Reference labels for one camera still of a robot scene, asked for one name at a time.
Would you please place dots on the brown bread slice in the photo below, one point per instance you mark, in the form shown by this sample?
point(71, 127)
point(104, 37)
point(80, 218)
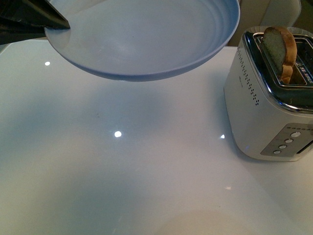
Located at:
point(281, 46)

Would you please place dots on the white chrome two-slot toaster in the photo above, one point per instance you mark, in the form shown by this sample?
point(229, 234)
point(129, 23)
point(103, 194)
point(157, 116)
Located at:
point(271, 120)

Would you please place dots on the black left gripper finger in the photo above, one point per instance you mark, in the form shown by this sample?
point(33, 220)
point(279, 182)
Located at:
point(27, 19)

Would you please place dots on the light blue plate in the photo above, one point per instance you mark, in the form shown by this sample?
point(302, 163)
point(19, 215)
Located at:
point(143, 40)

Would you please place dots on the beige chair right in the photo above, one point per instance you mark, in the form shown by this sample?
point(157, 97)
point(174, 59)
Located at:
point(269, 12)

